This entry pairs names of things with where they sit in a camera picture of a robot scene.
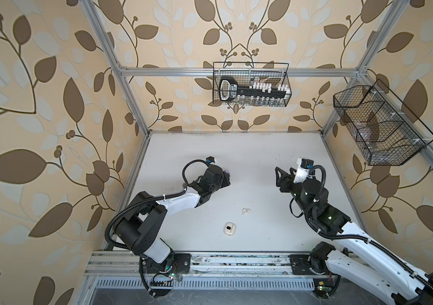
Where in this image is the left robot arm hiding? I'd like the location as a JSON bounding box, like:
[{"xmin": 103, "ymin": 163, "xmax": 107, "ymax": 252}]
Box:
[{"xmin": 104, "ymin": 156, "xmax": 230, "ymax": 269}]

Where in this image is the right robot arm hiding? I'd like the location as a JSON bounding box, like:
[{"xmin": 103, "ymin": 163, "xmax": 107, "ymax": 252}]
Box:
[{"xmin": 275, "ymin": 158, "xmax": 433, "ymax": 304}]

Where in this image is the beige earbud case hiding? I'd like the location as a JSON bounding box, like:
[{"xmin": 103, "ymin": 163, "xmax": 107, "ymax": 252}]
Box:
[{"xmin": 224, "ymin": 222, "xmax": 236, "ymax": 236}]

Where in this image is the black tool in basket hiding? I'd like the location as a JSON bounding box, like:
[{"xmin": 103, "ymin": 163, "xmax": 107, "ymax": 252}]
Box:
[{"xmin": 216, "ymin": 76, "xmax": 291, "ymax": 103}]

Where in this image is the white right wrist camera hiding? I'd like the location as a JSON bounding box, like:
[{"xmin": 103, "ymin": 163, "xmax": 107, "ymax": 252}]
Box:
[{"xmin": 293, "ymin": 158, "xmax": 314, "ymax": 184}]

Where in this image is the back wall wire basket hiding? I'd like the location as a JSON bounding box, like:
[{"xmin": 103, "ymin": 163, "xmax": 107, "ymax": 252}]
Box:
[{"xmin": 212, "ymin": 61, "xmax": 292, "ymax": 108}]

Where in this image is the wall wire basket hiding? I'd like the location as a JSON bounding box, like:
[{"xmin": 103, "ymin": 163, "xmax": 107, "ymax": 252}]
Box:
[
  {"xmin": 212, "ymin": 61, "xmax": 292, "ymax": 108},
  {"xmin": 333, "ymin": 80, "xmax": 433, "ymax": 166}
]

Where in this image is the right wall wire basket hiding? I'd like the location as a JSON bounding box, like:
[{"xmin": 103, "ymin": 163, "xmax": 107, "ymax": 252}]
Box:
[{"xmin": 333, "ymin": 80, "xmax": 433, "ymax": 166}]

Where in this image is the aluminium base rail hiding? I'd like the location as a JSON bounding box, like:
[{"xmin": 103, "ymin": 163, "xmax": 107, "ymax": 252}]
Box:
[{"xmin": 86, "ymin": 250, "xmax": 354, "ymax": 279}]

